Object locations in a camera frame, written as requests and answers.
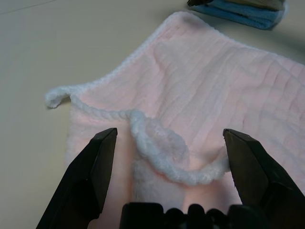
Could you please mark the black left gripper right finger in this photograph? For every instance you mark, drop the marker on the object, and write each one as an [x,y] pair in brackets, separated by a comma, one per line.
[262,181]

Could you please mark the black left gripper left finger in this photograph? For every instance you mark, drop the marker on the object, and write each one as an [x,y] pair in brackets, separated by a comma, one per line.
[83,181]

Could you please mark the pink towel with white trim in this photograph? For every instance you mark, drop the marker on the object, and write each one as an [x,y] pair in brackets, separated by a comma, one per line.
[202,83]

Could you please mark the light blue folded towel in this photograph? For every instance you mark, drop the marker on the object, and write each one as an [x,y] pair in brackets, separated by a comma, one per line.
[238,14]

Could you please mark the beige folded towel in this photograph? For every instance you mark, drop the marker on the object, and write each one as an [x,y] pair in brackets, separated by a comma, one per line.
[262,3]

